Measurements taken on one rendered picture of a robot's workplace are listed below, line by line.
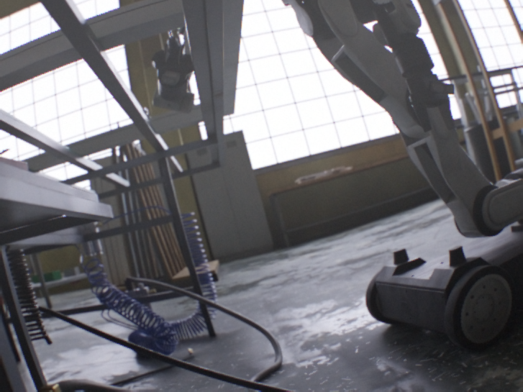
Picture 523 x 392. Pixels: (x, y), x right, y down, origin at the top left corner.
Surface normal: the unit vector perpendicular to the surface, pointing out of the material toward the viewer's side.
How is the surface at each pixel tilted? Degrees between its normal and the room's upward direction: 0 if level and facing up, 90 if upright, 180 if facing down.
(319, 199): 90
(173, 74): 48
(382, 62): 90
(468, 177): 90
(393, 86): 90
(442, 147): 115
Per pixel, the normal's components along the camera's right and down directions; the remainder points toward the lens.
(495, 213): 0.14, -0.13
